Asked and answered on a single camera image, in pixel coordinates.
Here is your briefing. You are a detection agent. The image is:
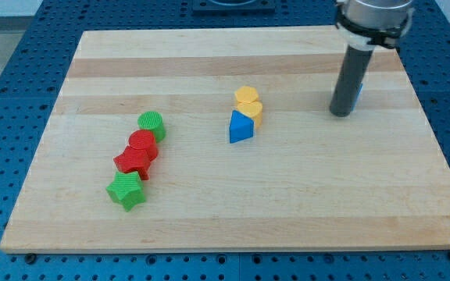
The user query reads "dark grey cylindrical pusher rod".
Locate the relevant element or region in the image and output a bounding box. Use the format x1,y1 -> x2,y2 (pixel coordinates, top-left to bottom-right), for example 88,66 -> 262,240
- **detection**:
329,46 -> 373,117

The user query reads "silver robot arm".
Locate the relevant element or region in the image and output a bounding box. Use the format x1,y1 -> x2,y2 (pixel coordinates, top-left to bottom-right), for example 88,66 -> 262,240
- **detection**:
329,0 -> 414,117

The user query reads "yellow hexagon block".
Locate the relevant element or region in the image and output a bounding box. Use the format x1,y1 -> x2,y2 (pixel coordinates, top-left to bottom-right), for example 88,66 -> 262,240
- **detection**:
234,86 -> 259,105

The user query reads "blue triangle block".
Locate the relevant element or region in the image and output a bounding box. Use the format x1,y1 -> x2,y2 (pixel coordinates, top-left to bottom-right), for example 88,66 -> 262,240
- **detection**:
229,110 -> 254,144

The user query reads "red star block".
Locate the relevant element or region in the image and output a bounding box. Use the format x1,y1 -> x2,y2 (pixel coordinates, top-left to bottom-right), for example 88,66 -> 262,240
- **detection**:
113,146 -> 151,180

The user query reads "blue block behind rod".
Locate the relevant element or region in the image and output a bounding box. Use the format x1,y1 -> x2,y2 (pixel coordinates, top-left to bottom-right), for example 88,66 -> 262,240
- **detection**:
351,83 -> 363,111

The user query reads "green star block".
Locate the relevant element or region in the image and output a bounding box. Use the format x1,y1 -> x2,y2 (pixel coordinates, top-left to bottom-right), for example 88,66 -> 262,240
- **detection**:
106,171 -> 146,212

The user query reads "yellow heart block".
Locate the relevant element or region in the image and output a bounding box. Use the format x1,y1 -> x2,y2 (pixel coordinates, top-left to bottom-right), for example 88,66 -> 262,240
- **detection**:
237,101 -> 263,130

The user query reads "red cylinder block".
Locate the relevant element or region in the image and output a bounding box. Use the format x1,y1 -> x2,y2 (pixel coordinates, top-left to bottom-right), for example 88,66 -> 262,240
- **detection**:
128,130 -> 159,161

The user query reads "green cylinder block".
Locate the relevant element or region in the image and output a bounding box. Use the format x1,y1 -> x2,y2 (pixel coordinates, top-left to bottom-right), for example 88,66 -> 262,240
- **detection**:
137,111 -> 166,143

